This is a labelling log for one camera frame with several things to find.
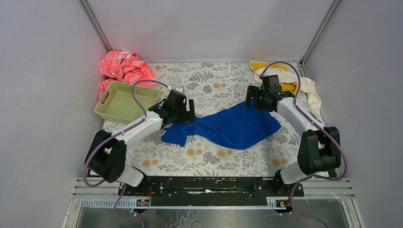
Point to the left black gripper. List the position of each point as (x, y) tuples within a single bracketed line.
[(185, 111)]

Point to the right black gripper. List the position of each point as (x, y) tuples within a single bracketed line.
[(256, 102)]

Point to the blue towel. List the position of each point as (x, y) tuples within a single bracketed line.
[(236, 128)]

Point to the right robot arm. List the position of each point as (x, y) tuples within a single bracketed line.
[(319, 148)]

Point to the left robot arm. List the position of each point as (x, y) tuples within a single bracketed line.
[(107, 153)]

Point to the floral table mat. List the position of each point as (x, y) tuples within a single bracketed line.
[(213, 87)]

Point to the cream towel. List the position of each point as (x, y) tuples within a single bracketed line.
[(308, 87)]

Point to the green plastic basket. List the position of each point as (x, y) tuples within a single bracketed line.
[(121, 103)]

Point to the pink patterned cloth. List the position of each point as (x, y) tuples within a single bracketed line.
[(123, 66)]

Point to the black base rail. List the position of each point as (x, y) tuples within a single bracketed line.
[(173, 191)]

